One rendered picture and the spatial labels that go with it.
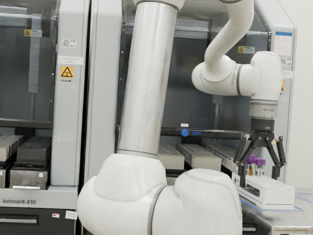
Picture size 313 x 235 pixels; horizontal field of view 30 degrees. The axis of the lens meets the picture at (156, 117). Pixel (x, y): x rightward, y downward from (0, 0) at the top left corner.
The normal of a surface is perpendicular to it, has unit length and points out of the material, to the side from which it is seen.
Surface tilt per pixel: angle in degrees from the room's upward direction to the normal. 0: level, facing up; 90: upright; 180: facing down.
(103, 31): 90
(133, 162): 46
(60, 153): 90
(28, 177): 90
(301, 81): 90
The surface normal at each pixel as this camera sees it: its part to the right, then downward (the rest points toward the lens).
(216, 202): 0.22, -0.23
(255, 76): -0.50, -0.04
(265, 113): 0.20, 0.07
